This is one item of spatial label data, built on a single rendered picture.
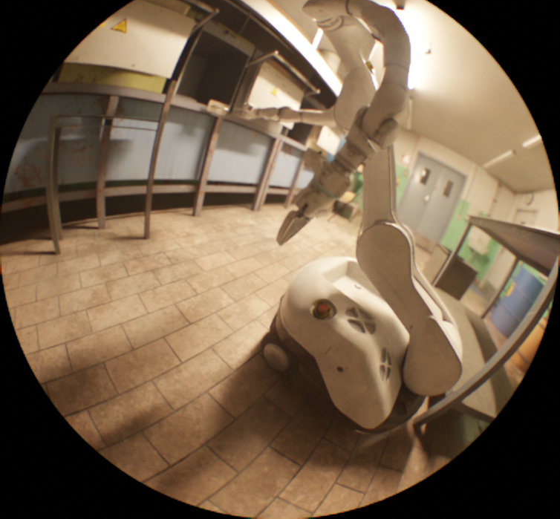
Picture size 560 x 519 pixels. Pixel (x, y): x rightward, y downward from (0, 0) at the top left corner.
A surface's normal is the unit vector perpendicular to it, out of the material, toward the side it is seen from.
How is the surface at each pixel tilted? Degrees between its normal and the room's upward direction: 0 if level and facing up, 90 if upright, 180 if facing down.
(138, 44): 90
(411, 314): 92
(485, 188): 90
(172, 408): 0
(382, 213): 90
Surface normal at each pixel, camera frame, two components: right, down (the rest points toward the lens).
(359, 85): -0.59, 0.11
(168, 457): 0.31, -0.87
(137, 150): 0.77, 0.47
